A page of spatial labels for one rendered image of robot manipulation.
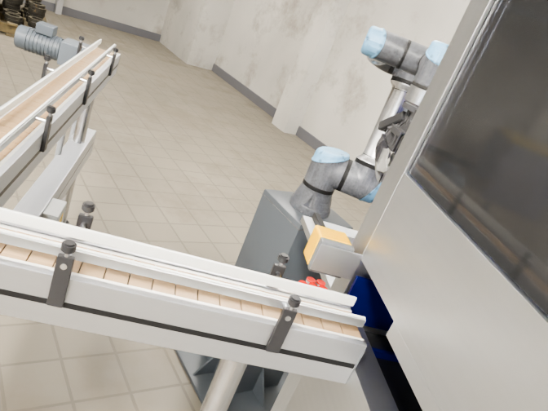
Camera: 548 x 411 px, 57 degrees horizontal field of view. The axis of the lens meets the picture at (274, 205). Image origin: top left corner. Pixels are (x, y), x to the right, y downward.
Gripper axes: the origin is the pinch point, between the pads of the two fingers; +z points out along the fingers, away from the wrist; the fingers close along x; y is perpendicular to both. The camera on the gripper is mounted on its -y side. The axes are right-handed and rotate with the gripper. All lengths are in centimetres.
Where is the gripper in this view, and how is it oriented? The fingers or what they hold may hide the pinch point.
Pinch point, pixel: (379, 176)
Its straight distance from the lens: 134.2
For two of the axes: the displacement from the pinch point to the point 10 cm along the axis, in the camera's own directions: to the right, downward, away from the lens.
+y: 1.2, 4.3, -9.0
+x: 9.3, 2.7, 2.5
